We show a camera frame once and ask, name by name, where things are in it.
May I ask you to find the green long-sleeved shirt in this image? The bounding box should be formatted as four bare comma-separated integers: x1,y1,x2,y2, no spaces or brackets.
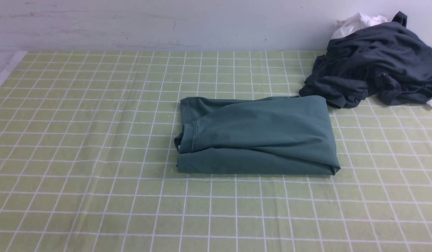
174,96,341,176

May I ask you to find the white crumpled cloth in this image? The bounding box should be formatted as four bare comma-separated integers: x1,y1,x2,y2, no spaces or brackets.
331,13,388,40

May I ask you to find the dark grey crumpled garment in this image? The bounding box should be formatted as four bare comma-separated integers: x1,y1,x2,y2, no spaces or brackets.
299,12,432,109

